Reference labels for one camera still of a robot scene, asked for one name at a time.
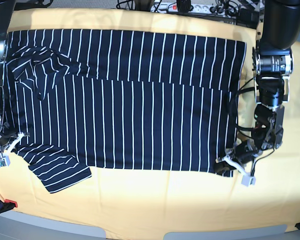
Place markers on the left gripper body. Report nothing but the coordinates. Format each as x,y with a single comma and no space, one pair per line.
245,152

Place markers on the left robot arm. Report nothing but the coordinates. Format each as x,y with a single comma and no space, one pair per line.
273,63

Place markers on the yellow table cloth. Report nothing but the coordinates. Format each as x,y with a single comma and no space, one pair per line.
138,204

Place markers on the grey chair back left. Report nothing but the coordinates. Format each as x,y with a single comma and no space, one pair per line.
11,229

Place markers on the grey chair back right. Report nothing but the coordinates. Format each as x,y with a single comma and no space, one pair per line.
228,235

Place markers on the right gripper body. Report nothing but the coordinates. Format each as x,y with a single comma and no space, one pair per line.
6,143

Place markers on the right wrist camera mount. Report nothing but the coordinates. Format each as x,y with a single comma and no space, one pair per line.
4,157

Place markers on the navy white striped T-shirt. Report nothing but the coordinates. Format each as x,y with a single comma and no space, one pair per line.
119,99

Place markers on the grey chair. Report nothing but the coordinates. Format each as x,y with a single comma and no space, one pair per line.
228,235
11,229

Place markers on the black power adapter box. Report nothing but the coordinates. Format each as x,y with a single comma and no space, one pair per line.
247,18

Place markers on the white power strip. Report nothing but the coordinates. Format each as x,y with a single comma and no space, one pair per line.
171,8

